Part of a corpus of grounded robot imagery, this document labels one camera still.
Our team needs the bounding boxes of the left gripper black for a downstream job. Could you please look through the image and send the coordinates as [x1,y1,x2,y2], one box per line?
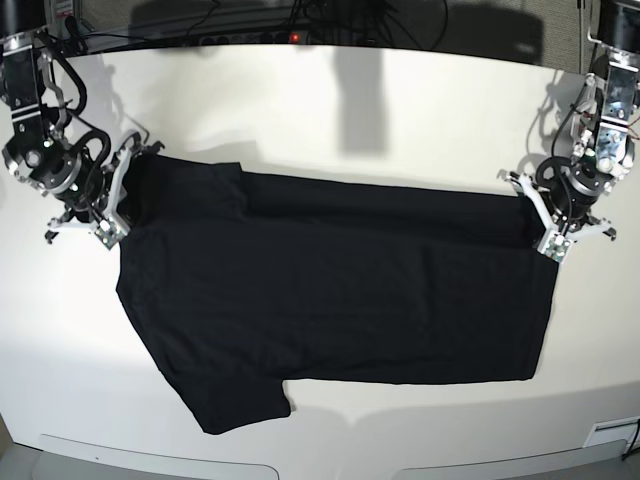
[499,171,616,241]

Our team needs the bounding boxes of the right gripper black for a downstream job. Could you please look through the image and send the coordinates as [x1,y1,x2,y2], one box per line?
[44,130,165,245]

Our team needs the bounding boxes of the black T-shirt with print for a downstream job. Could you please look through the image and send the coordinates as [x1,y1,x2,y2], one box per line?
[117,155,558,435]

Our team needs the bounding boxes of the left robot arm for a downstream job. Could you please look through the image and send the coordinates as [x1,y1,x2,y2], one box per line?
[508,1,639,252]

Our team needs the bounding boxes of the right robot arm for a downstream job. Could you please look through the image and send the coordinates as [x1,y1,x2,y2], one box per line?
[1,1,163,249]

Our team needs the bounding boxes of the black power strip red light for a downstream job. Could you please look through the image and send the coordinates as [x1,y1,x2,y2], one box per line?
[185,30,307,47]

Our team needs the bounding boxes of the white label plate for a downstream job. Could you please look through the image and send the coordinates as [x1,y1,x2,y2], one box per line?
[583,417,639,448]

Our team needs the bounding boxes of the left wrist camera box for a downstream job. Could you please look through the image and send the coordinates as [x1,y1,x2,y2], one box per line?
[536,230,574,264]

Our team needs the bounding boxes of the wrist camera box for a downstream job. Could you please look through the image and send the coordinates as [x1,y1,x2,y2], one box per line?
[536,230,574,264]
[94,213,130,250]

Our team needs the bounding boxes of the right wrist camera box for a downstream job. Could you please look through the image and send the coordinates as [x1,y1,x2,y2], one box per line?
[94,213,130,250]

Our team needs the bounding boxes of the black cable at corner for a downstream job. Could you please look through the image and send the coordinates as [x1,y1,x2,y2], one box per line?
[621,418,640,462]

